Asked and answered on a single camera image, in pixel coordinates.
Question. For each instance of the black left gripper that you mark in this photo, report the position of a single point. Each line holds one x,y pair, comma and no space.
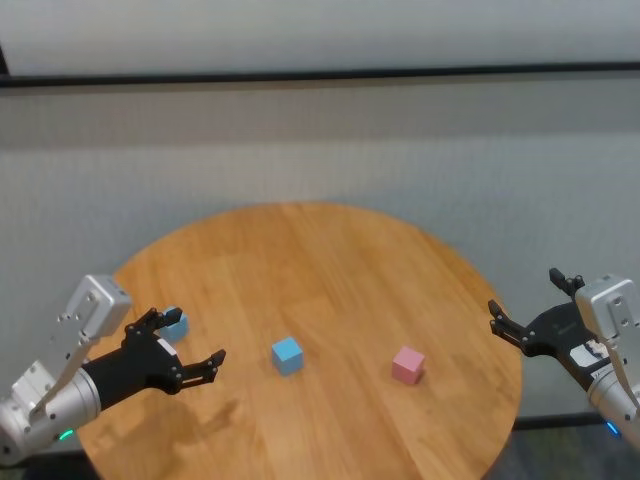
130,367

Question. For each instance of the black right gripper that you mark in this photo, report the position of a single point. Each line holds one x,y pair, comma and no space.
560,335

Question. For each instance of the blue cube block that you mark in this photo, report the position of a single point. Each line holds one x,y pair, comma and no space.
287,357
180,331

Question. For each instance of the pink cube block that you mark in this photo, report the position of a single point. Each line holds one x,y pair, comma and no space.
407,365

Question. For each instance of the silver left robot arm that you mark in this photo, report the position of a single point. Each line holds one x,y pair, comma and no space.
80,400

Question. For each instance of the black wall rail strip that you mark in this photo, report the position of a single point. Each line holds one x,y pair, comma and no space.
320,74

